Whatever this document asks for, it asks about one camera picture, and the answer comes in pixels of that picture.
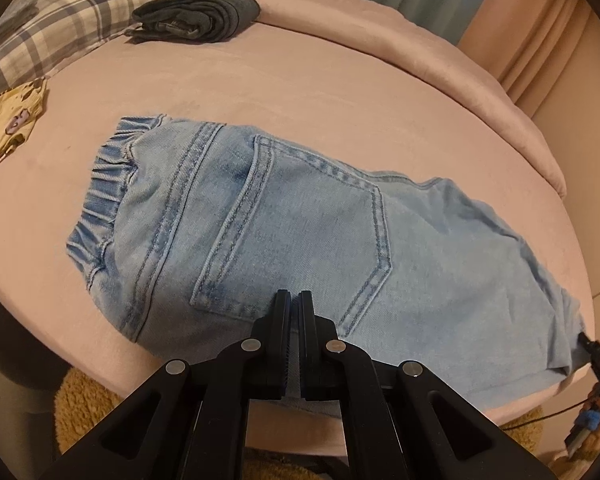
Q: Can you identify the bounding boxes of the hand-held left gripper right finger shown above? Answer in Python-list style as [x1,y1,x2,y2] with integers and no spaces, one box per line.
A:
[299,290,557,480]

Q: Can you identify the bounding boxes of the brown fuzzy rug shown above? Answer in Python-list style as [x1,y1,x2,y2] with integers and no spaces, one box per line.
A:
[54,367,301,480]

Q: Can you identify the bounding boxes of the pink duvet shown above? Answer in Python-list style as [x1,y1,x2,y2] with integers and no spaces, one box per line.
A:
[104,0,569,197]

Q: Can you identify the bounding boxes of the yellow printed cloth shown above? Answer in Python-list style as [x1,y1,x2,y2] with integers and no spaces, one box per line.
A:
[0,79,50,183]

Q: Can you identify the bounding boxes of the pink bed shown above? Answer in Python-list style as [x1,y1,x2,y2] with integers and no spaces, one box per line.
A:
[0,0,597,457]

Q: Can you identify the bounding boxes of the pink curtain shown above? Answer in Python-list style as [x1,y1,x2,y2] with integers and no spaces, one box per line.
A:
[457,0,600,201]

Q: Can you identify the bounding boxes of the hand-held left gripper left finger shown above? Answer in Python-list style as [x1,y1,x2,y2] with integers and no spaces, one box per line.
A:
[40,289,294,480]

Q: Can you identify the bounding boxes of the light blue denim pants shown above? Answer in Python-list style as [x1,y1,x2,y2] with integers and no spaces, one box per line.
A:
[66,114,592,418]

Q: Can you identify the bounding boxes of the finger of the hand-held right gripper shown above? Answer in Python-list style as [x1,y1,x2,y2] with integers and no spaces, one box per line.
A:
[579,332,600,378]
[565,385,600,461]

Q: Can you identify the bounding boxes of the black cable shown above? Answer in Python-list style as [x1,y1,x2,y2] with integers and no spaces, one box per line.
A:
[500,397,588,432]

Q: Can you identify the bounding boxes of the plaid pillow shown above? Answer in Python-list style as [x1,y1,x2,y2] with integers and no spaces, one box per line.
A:
[0,0,148,102]

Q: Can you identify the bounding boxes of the folded dark grey jeans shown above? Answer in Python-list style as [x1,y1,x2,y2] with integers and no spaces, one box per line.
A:
[125,0,262,44]

